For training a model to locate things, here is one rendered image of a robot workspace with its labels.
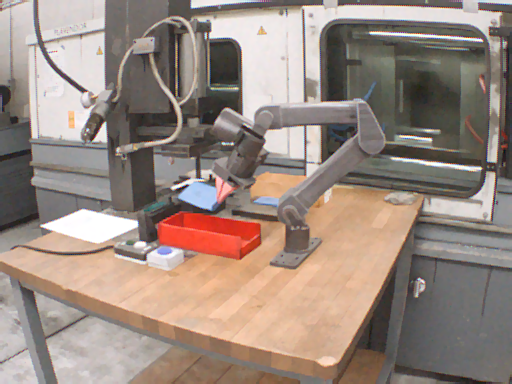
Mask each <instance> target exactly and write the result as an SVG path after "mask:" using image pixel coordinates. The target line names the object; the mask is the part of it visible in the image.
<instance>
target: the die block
mask: <svg viewBox="0 0 512 384"><path fill-rule="evenodd" d="M172 202H179V203H180V212H188V213H195V214H202V215H204V213H211V214H217V213H219V212H221V211H223V210H225V209H226V200H224V201H223V202H222V203H221V204H220V205H219V206H218V207H217V208H216V209H215V210H214V211H213V212H211V211H209V210H204V209H202V208H200V207H198V206H195V205H193V204H190V203H187V202H182V201H175V200H172Z"/></svg>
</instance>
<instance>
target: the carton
mask: <svg viewBox="0 0 512 384"><path fill-rule="evenodd" d="M255 178H256V179H257V181H256V183H255V184H254V185H252V186H251V187H250V191H251V198H253V197H254V196H261V197H262V196H264V197H272V198H280V197H281V196H282V195H283V194H284V193H285V192H287V191H288V190H289V189H290V188H291V187H292V186H293V187H294V188H295V187H296V186H297V185H298V184H299V183H300V182H302V181H304V180H305V179H306V178H308V176H298V175H287V174H277V173H267V172H265V173H263V174H261V175H259V176H257V177H255ZM331 197H332V188H330V189H329V190H328V191H327V192H326V193H325V194H323V195H322V196H321V197H320V198H319V199H318V200H317V201H316V203H315V204H314V205H312V206H311V207H314V208H320V207H321V206H322V205H323V204H325V203H326V202H327V201H329V200H330V199H331Z"/></svg>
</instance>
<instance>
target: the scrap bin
mask: <svg viewBox="0 0 512 384"><path fill-rule="evenodd" d="M157 225H158V238H159V244H163V245H169V246H173V247H176V248H178V249H184V250H189V251H194V252H199V253H205V254H210V255H216V256H221V257H225V258H231V259H236V260H241V259H242V258H243V257H245V256H246V255H247V254H249V253H250V252H251V251H252V250H254V249H255V248H258V247H259V246H260V245H261V223H256V222H250V221H243V220H236V219H229V218H222V217H215V216H208V215H202V214H195V213H188V212H180V213H178V214H177V215H174V216H170V217H168V218H166V219H164V220H163V221H161V222H159V223H157Z"/></svg>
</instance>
